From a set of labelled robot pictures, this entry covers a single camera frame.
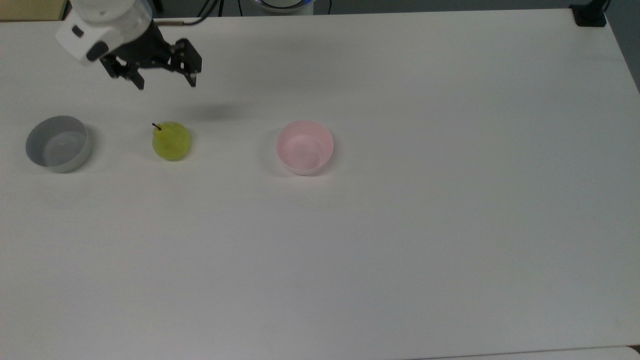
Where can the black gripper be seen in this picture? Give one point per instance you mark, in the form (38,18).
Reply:
(147,52)

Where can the pink plastic bowl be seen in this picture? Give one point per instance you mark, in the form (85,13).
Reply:
(304,148)

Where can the grey plastic bowl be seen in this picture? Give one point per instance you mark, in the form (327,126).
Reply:
(57,146)

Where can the black corner table clamp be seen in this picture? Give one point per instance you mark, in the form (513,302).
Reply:
(590,15)

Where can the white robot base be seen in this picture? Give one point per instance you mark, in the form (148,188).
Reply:
(282,5)

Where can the wooden box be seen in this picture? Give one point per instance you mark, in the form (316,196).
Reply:
(30,9)

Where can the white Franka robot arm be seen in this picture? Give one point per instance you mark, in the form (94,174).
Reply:
(110,22)

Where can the green pear with stem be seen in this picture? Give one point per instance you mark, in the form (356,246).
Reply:
(171,143)

